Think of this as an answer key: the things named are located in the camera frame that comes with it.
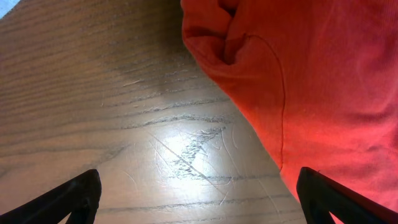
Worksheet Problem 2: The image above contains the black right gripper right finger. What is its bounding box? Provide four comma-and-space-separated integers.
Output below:
296, 167, 397, 224

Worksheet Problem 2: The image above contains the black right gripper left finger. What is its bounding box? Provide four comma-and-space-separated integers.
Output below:
1, 169, 101, 224

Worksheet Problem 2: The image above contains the red printed t-shirt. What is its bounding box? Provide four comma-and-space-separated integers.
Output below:
181, 0, 397, 210

